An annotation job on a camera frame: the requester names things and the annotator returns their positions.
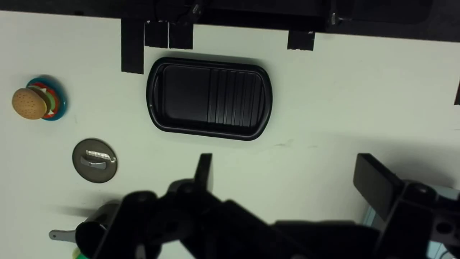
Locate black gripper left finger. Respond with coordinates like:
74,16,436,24
165,152,228,213

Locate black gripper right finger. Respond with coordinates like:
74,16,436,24
353,152,439,224

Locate grey lid with silver handle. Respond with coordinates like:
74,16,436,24
71,137,120,184

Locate black ribbed plastic tray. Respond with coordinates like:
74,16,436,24
146,56,275,142

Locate long black tape strip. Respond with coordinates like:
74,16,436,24
121,19,146,75

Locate yellow green red toy food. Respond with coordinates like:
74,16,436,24
71,243,87,259

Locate small teal toy plate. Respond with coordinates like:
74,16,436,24
27,73,70,122

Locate black robot mounting stand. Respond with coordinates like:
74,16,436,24
0,0,460,43

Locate toy burger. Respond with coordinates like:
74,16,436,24
12,80,62,121

